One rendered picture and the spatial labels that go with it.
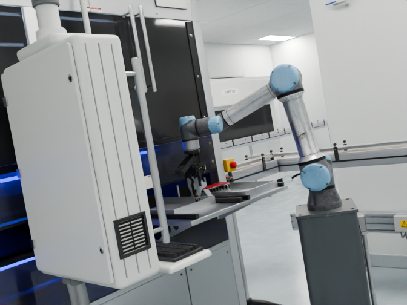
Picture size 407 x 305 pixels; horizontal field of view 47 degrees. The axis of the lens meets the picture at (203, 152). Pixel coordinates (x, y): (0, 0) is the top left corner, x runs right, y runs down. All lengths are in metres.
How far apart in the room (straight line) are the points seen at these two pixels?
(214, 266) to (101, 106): 1.37
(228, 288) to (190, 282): 0.30
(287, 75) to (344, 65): 1.70
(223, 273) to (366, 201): 1.47
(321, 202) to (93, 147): 1.09
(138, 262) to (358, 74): 2.50
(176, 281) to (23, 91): 1.18
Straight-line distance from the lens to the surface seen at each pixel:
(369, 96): 3.53
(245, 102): 2.11
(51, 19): 1.63
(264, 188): 2.22
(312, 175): 1.92
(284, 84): 1.91
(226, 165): 2.59
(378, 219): 3.00
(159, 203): 1.50
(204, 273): 2.46
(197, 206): 2.03
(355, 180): 3.65
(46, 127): 1.54
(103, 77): 1.40
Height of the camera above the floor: 1.23
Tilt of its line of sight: 3 degrees down
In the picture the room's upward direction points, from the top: 10 degrees counter-clockwise
